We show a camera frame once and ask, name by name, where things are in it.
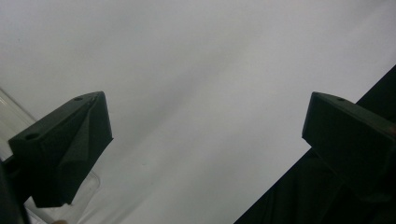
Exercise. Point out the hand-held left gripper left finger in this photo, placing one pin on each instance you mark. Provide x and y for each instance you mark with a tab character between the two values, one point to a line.
62	149

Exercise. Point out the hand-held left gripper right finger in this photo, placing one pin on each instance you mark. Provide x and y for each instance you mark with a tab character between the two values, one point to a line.
351	140

